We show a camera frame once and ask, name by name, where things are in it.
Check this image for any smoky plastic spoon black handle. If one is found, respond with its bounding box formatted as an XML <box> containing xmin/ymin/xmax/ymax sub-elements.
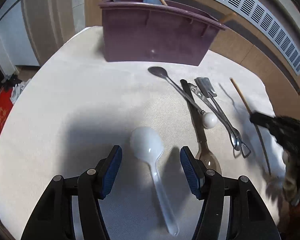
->
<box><xmin>180</xmin><ymin>78</ymin><xmax>222</xmax><ymax>178</ymax></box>

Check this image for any metal spatula utensil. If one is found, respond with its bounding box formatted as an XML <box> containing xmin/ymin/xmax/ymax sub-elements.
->
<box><xmin>191</xmin><ymin>77</ymin><xmax>251</xmax><ymax>159</ymax></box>

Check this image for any purple plastic utensil bin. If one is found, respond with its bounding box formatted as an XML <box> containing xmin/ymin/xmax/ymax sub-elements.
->
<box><xmin>100</xmin><ymin>0</ymin><xmax>227</xmax><ymax>66</ymax></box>

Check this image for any grey ventilation grille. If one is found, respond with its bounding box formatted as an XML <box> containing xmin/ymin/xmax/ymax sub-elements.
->
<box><xmin>214</xmin><ymin>0</ymin><xmax>300</xmax><ymax>75</ymax></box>

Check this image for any white plastic spoon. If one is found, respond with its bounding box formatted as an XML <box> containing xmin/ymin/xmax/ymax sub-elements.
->
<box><xmin>130</xmin><ymin>127</ymin><xmax>179</xmax><ymax>236</ymax></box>

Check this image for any metal spoon with white ball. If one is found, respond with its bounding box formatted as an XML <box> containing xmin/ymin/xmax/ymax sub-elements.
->
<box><xmin>148</xmin><ymin>66</ymin><xmax>217</xmax><ymax>129</ymax></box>

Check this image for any white table mat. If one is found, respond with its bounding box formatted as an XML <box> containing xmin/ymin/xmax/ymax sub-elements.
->
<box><xmin>0</xmin><ymin>27</ymin><xmax>285</xmax><ymax>239</ymax></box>

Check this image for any smiley face metal spoon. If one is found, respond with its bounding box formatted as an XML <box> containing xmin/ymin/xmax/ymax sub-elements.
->
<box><xmin>188</xmin><ymin>83</ymin><xmax>242</xmax><ymax>151</ymax></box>

